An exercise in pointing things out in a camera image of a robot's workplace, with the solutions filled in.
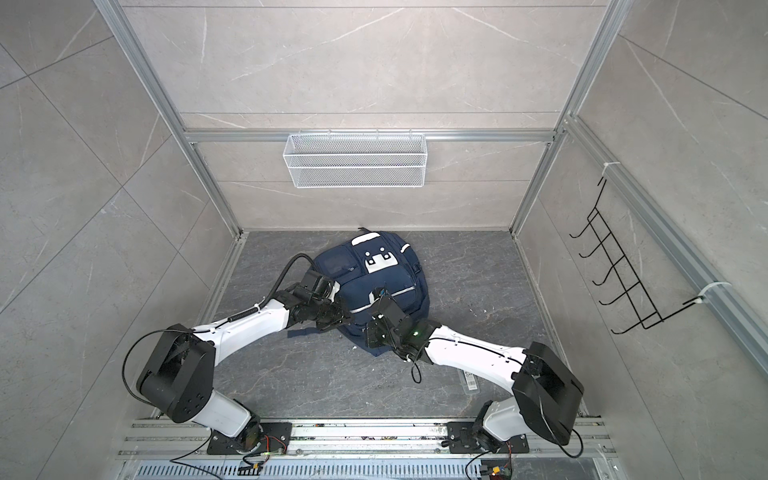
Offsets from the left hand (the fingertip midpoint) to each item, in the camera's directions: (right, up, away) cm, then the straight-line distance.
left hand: (354, 310), depth 87 cm
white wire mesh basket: (-4, +49, +14) cm, 51 cm away
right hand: (+4, -4, -5) cm, 7 cm away
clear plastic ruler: (+33, -19, -5) cm, 39 cm away
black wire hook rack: (+66, +13, -18) cm, 69 cm away
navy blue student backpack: (+3, +14, +12) cm, 19 cm away
